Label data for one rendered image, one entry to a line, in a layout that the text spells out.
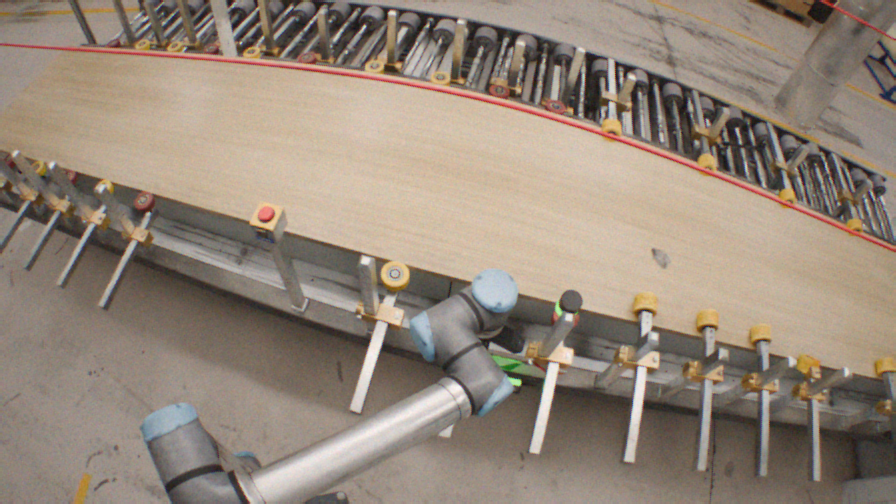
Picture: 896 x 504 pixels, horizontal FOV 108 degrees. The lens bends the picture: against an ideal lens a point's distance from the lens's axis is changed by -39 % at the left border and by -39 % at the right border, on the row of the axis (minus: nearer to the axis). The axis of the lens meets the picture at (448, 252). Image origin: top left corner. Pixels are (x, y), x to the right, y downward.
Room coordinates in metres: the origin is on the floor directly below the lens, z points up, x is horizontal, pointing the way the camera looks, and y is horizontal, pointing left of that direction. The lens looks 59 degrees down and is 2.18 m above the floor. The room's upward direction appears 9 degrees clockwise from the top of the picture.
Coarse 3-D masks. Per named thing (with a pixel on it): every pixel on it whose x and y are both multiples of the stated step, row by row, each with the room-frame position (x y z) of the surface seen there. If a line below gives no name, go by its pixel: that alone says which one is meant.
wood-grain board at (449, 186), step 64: (64, 64) 1.57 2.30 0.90; (128, 64) 1.56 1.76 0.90; (192, 64) 1.55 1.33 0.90; (0, 128) 1.06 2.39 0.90; (64, 128) 1.09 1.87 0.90; (128, 128) 1.12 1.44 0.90; (192, 128) 1.14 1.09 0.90; (256, 128) 1.16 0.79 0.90; (320, 128) 1.19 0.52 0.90; (384, 128) 1.22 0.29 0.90; (448, 128) 1.26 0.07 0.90; (512, 128) 1.32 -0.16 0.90; (576, 128) 1.40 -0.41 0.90; (192, 192) 0.84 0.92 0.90; (256, 192) 0.87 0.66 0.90; (320, 192) 0.91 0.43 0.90; (384, 192) 0.94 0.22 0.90; (448, 192) 0.98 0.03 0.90; (512, 192) 1.02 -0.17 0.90; (576, 192) 1.08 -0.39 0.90; (640, 192) 1.15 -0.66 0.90; (704, 192) 1.24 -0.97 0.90; (768, 192) 1.35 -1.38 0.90; (384, 256) 0.72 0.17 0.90; (448, 256) 0.75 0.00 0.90; (512, 256) 0.79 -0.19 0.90; (576, 256) 0.83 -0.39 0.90; (640, 256) 0.87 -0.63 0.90; (704, 256) 0.92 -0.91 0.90; (768, 256) 0.99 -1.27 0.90; (832, 256) 1.07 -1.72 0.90; (768, 320) 0.70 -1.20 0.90; (832, 320) 0.74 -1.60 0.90
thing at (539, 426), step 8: (560, 344) 0.55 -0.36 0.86; (552, 368) 0.47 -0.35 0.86; (552, 376) 0.44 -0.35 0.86; (544, 384) 0.42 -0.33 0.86; (552, 384) 0.42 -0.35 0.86; (544, 392) 0.39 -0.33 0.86; (552, 392) 0.39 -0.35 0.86; (544, 400) 0.37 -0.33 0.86; (544, 408) 0.34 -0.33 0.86; (536, 416) 0.32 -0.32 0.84; (544, 416) 0.32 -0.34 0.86; (536, 424) 0.29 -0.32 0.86; (544, 424) 0.29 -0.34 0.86; (536, 432) 0.27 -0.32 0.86; (536, 440) 0.24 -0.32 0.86; (528, 448) 0.22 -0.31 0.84; (536, 448) 0.22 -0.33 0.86
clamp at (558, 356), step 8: (528, 344) 0.54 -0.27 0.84; (536, 344) 0.53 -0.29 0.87; (528, 352) 0.51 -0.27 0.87; (536, 352) 0.51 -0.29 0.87; (560, 352) 0.52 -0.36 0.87; (536, 360) 0.49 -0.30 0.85; (544, 360) 0.49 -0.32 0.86; (552, 360) 0.49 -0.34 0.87; (560, 360) 0.49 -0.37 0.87; (568, 360) 0.49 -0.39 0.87
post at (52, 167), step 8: (48, 168) 0.68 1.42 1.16; (56, 168) 0.70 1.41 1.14; (56, 176) 0.68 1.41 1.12; (64, 176) 0.70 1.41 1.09; (64, 184) 0.69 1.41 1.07; (72, 184) 0.71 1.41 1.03; (72, 192) 0.69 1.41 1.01; (72, 200) 0.68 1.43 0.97; (80, 200) 0.70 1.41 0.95; (80, 208) 0.68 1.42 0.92; (88, 208) 0.70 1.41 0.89; (88, 216) 0.68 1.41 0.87; (104, 232) 0.69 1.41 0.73
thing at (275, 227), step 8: (272, 208) 0.61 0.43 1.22; (280, 208) 0.62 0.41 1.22; (256, 216) 0.59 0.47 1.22; (280, 216) 0.60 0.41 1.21; (256, 224) 0.56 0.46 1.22; (264, 224) 0.57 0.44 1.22; (272, 224) 0.57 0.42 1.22; (280, 224) 0.59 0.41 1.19; (272, 232) 0.56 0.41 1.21; (280, 232) 0.58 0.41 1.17
